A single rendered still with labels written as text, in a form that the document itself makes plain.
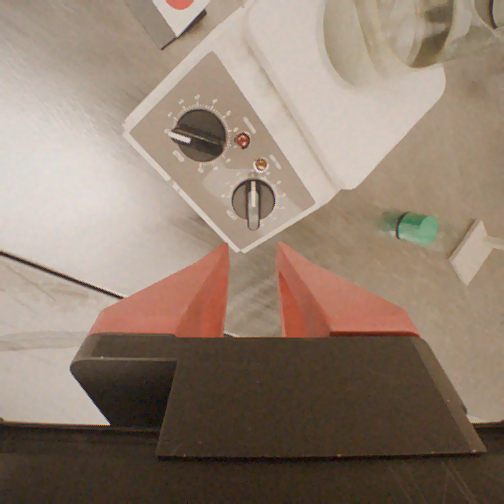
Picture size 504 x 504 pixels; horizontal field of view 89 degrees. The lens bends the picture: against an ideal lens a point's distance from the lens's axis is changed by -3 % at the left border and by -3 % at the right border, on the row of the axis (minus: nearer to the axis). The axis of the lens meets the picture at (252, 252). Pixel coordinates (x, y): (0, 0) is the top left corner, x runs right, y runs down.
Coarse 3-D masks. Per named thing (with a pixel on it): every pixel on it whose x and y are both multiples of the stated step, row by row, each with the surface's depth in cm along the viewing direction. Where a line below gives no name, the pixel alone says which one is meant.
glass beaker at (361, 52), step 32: (352, 0) 11; (384, 0) 10; (416, 0) 9; (448, 0) 8; (480, 0) 12; (320, 32) 14; (352, 32) 12; (384, 32) 11; (416, 32) 10; (448, 32) 9; (480, 32) 9; (352, 64) 13; (384, 64) 12; (416, 64) 12; (448, 64) 11
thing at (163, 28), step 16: (128, 0) 17; (144, 0) 17; (160, 0) 17; (208, 0) 17; (144, 16) 17; (160, 16) 18; (192, 16) 18; (160, 32) 18; (176, 32) 18; (160, 48) 18
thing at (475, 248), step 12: (480, 228) 40; (468, 240) 40; (480, 240) 41; (492, 240) 40; (456, 252) 40; (468, 252) 41; (480, 252) 42; (456, 264) 40; (468, 264) 42; (480, 264) 43; (468, 276) 43
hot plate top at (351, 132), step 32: (256, 0) 13; (288, 0) 13; (320, 0) 14; (256, 32) 13; (288, 32) 13; (288, 64) 14; (320, 64) 15; (288, 96) 15; (320, 96) 15; (352, 96) 16; (384, 96) 17; (416, 96) 18; (320, 128) 16; (352, 128) 17; (384, 128) 18; (320, 160) 17; (352, 160) 17
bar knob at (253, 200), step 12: (252, 180) 18; (240, 192) 19; (252, 192) 17; (264, 192) 19; (240, 204) 19; (252, 204) 18; (264, 204) 19; (240, 216) 20; (252, 216) 18; (264, 216) 20; (252, 228) 19
